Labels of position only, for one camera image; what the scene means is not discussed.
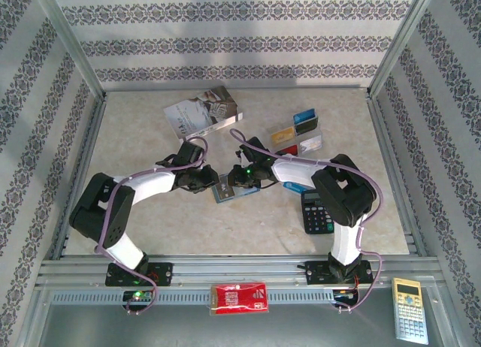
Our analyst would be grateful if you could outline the white card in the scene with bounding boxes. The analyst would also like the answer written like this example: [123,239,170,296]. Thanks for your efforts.
[299,134,323,152]

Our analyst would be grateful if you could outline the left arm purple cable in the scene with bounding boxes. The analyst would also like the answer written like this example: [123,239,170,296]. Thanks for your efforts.
[93,136,210,315]

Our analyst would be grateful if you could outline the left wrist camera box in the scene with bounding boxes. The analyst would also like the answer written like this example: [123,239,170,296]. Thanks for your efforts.
[175,140,207,167]

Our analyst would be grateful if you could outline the controller board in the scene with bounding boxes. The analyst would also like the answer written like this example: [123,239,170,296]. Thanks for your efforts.
[333,288,360,302]
[123,289,156,303]

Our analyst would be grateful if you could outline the aluminium side rail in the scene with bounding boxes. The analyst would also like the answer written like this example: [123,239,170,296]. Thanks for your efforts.
[366,91,429,258]
[50,93,108,260]

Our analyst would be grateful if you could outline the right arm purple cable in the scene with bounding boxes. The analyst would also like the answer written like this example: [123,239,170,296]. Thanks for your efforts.
[229,128,384,312]

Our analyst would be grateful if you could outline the right controller board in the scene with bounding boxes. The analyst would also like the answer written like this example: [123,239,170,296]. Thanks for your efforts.
[333,288,360,302]

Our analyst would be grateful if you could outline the blue white flat packet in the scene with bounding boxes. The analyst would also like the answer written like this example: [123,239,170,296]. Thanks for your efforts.
[281,180,315,193]

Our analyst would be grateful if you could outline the black desk calculator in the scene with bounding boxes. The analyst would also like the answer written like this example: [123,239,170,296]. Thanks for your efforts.
[301,191,335,235]

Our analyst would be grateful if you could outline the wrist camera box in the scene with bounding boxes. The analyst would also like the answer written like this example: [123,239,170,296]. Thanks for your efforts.
[234,137,271,164]
[175,140,207,167]

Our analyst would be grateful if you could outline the slotted grey cable duct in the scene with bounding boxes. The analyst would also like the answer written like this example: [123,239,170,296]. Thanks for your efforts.
[50,289,337,306]

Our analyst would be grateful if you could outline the dark blue bank card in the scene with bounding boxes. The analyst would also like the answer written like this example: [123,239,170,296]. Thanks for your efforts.
[216,177,236,204]

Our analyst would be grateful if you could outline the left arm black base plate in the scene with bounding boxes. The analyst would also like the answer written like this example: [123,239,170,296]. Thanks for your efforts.
[104,262,174,288]

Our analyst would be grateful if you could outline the paperback book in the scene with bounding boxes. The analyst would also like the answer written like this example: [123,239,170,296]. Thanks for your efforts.
[163,86,244,147]

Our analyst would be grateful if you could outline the left controller board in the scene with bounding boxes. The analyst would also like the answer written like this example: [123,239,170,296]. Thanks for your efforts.
[123,289,156,303]

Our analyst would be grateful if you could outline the blue card holder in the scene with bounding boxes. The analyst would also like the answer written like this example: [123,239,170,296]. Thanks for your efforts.
[210,173,260,204]

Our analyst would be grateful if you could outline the light blue card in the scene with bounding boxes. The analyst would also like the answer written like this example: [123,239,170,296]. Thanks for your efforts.
[292,108,316,125]

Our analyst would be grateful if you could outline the gold bank card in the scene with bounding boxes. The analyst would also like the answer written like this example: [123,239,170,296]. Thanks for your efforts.
[271,127,296,145]

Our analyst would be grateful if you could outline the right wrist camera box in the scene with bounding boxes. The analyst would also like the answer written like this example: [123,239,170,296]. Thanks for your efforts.
[234,137,271,164]

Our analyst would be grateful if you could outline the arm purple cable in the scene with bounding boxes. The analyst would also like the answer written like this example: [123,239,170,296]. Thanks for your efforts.
[229,128,384,312]
[93,136,210,315]

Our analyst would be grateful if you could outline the dark printed card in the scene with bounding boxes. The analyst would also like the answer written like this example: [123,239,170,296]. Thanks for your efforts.
[295,117,319,136]

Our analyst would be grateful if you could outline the aluminium frame post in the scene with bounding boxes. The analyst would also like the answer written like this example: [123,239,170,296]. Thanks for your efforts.
[366,0,443,98]
[32,0,108,100]

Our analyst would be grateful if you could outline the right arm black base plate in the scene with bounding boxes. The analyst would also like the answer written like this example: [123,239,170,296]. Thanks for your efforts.
[306,259,375,286]

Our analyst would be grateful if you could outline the aluminium front rail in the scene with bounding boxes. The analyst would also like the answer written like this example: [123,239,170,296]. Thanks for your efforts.
[35,253,444,290]

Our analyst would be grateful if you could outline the red plastic pouch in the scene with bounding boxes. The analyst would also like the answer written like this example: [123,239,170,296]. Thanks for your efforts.
[209,282,271,317]

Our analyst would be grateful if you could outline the clear acrylic card organizer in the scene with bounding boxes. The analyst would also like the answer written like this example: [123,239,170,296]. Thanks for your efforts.
[267,108,325,158]

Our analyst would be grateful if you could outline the gold scientific calculator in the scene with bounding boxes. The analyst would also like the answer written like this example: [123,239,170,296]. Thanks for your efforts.
[391,277,429,346]

